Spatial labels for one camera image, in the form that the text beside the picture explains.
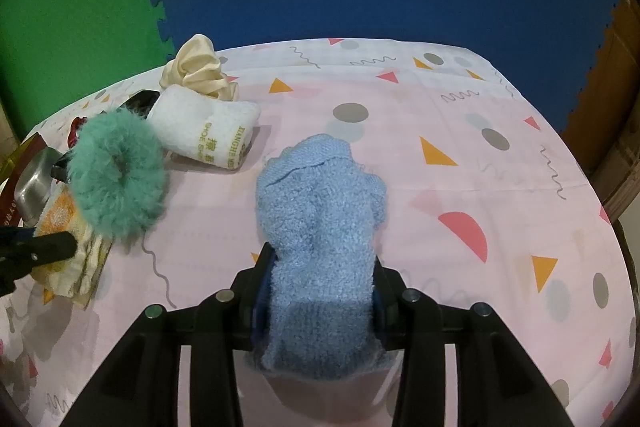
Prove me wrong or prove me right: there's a cream satin scrunchie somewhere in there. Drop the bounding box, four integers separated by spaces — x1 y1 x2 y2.
160 34 241 102

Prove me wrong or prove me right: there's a small red object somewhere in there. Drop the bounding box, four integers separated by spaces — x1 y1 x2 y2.
67 117 90 148

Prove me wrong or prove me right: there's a metal bowl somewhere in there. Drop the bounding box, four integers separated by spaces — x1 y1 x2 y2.
14 147 68 228

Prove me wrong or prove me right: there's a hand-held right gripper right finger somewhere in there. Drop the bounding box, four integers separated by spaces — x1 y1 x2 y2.
371 257 576 427

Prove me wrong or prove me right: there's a light blue fuzzy sock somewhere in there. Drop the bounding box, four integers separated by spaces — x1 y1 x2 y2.
247 133 401 383

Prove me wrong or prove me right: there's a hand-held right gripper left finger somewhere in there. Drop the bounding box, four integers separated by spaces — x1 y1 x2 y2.
60 241 277 427

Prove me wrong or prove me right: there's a brown foam mat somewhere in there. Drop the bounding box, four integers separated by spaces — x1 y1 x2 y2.
560 0 640 218

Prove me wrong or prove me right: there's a yellow patterned cloth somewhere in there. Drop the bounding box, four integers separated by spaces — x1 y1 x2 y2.
31 187 113 310

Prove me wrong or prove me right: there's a teal fluffy scrunchie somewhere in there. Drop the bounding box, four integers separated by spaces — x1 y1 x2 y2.
67 109 171 240

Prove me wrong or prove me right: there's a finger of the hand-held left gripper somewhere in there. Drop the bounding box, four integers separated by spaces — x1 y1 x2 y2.
50 152 77 184
0 227 79 283

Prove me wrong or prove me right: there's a small black object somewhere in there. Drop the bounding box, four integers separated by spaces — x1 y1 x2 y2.
117 90 161 120

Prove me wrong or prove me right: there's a white towel with gold print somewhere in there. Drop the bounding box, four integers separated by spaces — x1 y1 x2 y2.
147 86 262 175

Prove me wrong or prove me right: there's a dark red box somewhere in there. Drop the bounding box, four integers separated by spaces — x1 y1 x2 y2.
0 132 51 228

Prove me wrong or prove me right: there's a green foam mat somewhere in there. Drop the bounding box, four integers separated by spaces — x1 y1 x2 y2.
0 0 173 142

